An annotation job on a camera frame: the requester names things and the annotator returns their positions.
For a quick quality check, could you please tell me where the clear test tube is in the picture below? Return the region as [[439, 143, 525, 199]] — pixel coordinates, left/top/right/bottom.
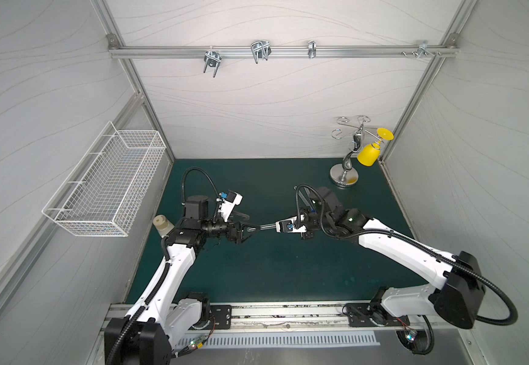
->
[[304, 188, 315, 204], [259, 223, 277, 231]]

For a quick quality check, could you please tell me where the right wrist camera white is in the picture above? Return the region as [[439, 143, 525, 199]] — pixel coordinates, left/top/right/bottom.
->
[[275, 217, 307, 234]]

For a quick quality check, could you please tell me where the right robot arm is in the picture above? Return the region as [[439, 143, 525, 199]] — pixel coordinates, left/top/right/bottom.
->
[[276, 184, 518, 356]]

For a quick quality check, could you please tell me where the green table mat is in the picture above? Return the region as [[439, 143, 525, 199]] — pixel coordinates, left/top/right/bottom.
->
[[126, 158, 443, 305]]

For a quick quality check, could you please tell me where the aluminium crossbar rail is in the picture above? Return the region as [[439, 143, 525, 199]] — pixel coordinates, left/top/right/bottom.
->
[[109, 44, 460, 59]]

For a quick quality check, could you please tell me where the metal clamp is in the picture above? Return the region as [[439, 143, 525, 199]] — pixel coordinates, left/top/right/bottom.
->
[[250, 40, 271, 64], [203, 50, 222, 78], [308, 40, 317, 59], [401, 41, 443, 59]]

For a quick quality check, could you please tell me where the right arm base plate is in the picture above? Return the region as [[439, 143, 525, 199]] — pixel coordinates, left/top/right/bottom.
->
[[342, 302, 410, 328]]

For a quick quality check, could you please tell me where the white slotted cable duct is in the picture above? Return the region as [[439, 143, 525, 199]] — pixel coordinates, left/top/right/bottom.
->
[[202, 330, 381, 349]]

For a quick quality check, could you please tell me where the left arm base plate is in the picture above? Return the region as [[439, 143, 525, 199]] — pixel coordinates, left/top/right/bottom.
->
[[188, 305, 232, 331]]

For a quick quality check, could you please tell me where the chrome cup holder stand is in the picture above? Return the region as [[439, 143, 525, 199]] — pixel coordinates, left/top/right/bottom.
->
[[330, 115, 375, 188]]

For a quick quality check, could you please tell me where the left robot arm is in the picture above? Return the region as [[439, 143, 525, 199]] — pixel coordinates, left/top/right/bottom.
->
[[104, 189, 261, 364]]

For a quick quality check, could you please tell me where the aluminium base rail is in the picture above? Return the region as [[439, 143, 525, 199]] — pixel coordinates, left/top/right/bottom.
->
[[99, 298, 474, 336]]

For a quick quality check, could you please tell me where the beige plastic bottle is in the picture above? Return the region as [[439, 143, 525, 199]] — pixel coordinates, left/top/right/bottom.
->
[[153, 214, 175, 238]]

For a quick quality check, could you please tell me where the white wire basket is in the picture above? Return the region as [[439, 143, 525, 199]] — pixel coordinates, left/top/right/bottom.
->
[[42, 122, 166, 237]]

